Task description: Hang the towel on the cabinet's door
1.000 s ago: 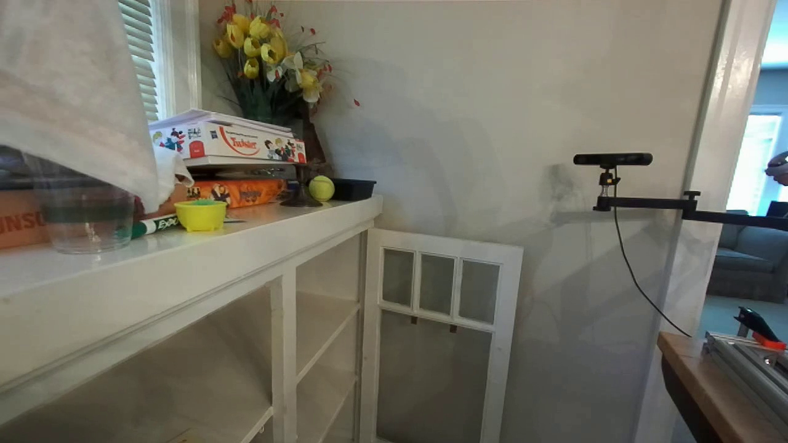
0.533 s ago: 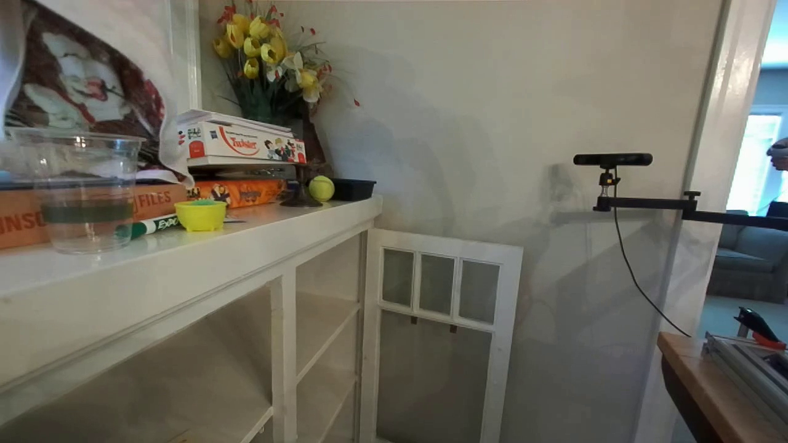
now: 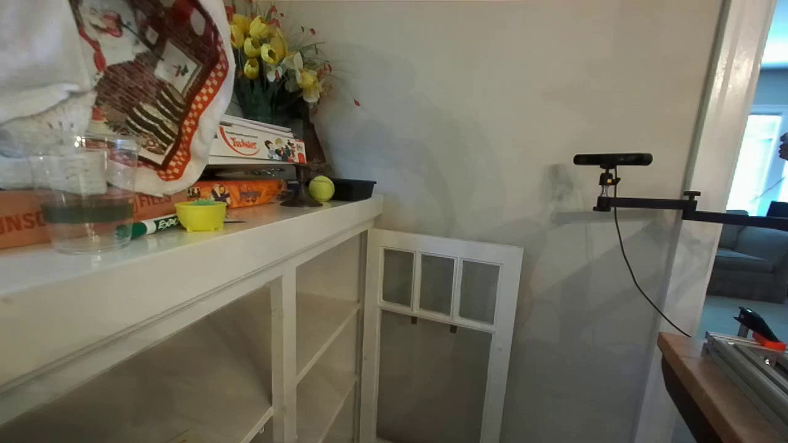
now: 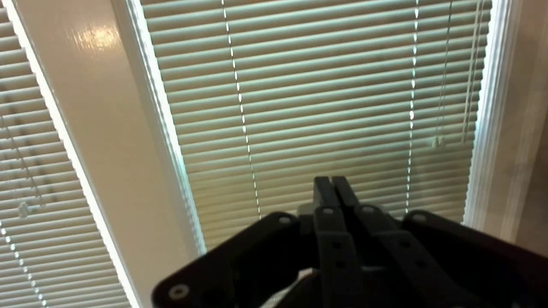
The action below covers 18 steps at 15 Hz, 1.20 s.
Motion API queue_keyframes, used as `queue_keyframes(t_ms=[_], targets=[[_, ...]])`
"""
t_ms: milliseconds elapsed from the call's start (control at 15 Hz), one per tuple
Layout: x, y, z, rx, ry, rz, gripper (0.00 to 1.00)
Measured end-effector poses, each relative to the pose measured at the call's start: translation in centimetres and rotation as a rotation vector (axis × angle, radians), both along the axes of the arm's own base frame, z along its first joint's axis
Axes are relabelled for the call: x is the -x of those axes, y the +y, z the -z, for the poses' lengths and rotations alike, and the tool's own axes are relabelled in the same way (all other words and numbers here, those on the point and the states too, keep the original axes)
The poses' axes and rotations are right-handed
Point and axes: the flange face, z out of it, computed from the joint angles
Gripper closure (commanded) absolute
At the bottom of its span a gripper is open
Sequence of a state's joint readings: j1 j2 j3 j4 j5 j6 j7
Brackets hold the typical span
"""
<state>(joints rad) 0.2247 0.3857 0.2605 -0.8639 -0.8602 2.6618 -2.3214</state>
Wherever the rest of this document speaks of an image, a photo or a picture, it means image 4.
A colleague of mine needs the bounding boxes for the wide white window blind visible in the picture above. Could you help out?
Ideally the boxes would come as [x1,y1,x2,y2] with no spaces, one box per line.
[127,0,495,252]

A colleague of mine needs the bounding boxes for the narrow white window blind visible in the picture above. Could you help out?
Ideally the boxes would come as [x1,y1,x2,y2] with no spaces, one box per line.
[0,0,139,308]

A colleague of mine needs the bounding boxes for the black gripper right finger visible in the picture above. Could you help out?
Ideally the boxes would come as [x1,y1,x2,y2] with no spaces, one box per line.
[332,174,548,308]

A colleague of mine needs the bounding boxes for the window blinds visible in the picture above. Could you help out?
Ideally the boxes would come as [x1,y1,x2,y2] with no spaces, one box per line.
[0,0,548,308]

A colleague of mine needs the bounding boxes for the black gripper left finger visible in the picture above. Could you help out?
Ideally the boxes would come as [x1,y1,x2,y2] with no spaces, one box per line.
[153,174,365,308]

